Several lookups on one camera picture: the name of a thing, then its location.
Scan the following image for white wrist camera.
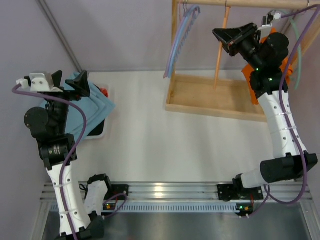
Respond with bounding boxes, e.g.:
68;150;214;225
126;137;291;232
28;72;60;93
258;11;282;31

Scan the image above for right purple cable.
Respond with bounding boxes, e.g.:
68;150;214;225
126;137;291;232
249;4;320;217

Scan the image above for orange hanger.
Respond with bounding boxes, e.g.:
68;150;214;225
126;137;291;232
213;1;231;90

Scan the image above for grey corner wall profile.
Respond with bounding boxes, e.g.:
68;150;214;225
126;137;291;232
35;0;83;72

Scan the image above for green hanger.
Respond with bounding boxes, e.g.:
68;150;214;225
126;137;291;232
268;9;302;90

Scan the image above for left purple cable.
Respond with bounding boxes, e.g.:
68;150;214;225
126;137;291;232
11;83;129;240

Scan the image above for wooden clothes rack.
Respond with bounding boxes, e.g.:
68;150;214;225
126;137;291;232
165;0;320;122

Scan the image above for grey slotted cable duct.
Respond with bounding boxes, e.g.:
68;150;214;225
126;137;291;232
49;201;253;213

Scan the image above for orange garment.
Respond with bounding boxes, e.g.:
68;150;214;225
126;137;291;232
241;27;295;106

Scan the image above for blue hanger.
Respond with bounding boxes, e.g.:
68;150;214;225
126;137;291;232
166;4;201;77

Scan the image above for red white garment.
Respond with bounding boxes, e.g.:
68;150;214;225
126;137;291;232
99;87;109;98

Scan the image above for purple cable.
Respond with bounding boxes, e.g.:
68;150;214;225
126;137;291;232
249;4;320;217
11;83;129;240

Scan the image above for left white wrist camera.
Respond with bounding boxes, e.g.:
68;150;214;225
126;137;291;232
28;72;60;93

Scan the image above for white plastic basket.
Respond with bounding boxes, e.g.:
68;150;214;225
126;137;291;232
83;82;116;141

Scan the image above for light blue trousers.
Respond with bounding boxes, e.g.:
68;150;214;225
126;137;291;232
24;70;115;143

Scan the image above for pink hanger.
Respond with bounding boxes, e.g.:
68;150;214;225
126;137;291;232
177;5;201;53

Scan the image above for purple hanger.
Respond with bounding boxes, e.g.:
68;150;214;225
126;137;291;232
163;4;202;80

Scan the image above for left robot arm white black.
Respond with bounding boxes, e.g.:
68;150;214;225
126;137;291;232
18;70;125;240

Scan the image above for black garment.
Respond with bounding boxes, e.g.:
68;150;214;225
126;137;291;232
87;120;105;137

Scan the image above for aluminium mounting rail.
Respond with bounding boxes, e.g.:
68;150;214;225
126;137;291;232
41;181;313;204

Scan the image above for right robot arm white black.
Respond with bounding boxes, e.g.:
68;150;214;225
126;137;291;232
212;23;318;204

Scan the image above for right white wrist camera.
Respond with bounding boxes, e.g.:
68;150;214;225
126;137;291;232
258;11;282;31

